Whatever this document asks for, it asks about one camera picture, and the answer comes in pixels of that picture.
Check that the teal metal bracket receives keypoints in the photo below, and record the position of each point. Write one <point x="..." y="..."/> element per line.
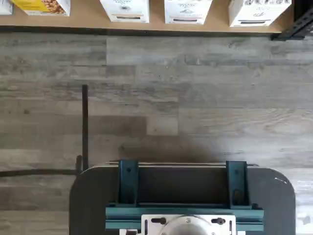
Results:
<point x="236" y="181"/>
<point x="128" y="183"/>

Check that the white pantry box pink strip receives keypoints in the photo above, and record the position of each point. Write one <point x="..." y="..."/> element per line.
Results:
<point x="188" y="11"/>

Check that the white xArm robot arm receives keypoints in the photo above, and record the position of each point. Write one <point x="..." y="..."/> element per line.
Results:
<point x="188" y="227"/>

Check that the thin metal rod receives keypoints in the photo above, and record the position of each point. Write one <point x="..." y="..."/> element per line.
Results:
<point x="183" y="163"/>

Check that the purely elizabeth yellow white box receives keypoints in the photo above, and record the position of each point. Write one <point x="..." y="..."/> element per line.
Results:
<point x="41" y="6"/>

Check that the white pantry box green strip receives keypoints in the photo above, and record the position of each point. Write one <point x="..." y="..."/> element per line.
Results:
<point x="259" y="12"/>

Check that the white pantry box yellow strip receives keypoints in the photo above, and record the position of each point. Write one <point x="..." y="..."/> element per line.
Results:
<point x="124" y="9"/>

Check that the blue Flax Plus oatmeal box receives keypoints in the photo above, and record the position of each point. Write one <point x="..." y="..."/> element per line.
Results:
<point x="5" y="7"/>

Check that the black cart platform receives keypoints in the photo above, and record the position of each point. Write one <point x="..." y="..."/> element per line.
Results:
<point x="269" y="208"/>

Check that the teal metal rail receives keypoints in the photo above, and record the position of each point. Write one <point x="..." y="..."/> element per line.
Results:
<point x="122" y="215"/>

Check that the wooden shelf board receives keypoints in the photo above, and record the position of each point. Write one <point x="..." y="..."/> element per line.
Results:
<point x="85" y="19"/>

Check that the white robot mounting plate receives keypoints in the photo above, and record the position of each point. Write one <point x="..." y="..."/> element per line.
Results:
<point x="227" y="230"/>

